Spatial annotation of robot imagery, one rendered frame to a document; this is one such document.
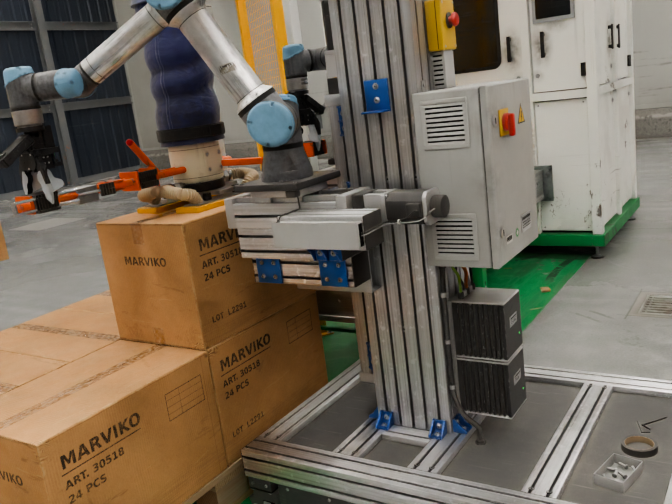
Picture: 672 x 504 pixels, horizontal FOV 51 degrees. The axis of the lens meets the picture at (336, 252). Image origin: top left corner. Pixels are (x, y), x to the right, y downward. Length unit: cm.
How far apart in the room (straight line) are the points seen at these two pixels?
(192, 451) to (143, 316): 46
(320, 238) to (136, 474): 83
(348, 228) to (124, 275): 90
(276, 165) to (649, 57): 939
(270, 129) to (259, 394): 98
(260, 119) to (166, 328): 80
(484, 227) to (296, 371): 102
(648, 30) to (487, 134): 930
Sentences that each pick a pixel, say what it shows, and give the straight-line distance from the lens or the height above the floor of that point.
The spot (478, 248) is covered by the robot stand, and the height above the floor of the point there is 82.
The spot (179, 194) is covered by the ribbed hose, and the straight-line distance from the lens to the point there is 225.
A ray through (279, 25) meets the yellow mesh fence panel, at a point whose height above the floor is 159.
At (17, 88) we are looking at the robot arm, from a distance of 203.
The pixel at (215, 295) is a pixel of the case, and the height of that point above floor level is 70.
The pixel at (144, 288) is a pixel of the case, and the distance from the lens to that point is 230.
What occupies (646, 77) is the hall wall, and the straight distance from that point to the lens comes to 1105.
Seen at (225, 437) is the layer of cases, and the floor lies 25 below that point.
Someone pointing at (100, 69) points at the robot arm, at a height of 140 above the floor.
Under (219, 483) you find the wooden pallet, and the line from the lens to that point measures 233.
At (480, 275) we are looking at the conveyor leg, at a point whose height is 23.
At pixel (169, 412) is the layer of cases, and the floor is 43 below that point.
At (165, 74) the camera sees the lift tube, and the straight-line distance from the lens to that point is 234.
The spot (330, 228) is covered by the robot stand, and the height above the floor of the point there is 93.
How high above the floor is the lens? 128
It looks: 13 degrees down
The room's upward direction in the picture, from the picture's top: 7 degrees counter-clockwise
